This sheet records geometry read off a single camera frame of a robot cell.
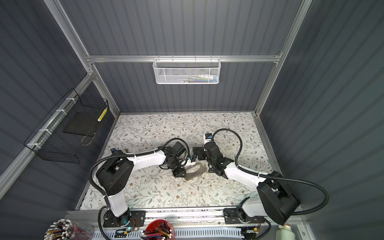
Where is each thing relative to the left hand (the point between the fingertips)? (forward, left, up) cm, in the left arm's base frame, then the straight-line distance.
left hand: (183, 173), depth 89 cm
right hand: (+9, -11, +12) cm, 19 cm away
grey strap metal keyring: (-1, -3, -2) cm, 3 cm away
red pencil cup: (-28, +11, +5) cm, 30 cm away
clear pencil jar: (-27, +44, +17) cm, 55 cm away
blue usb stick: (+17, +46, +2) cm, 49 cm away
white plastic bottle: (-33, -44, +7) cm, 55 cm away
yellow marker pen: (+24, +43, +28) cm, 57 cm away
